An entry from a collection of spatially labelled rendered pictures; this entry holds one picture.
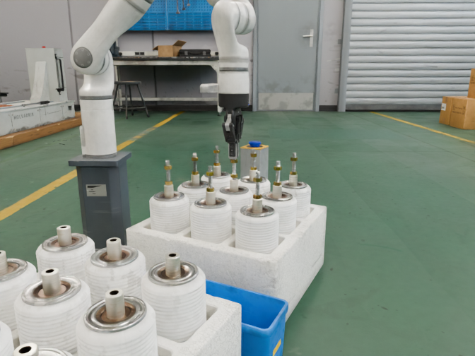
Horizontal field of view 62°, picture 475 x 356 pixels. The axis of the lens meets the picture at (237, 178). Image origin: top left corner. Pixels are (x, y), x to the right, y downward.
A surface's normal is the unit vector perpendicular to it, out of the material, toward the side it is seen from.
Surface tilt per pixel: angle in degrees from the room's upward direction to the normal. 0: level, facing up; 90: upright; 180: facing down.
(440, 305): 0
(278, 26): 90
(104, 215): 90
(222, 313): 0
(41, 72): 67
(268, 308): 88
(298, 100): 90
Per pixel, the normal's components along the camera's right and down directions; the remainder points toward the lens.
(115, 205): 0.69, 0.18
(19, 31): -0.03, 0.25
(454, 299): 0.00, -0.97
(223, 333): 0.88, 0.12
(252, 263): -0.45, 0.22
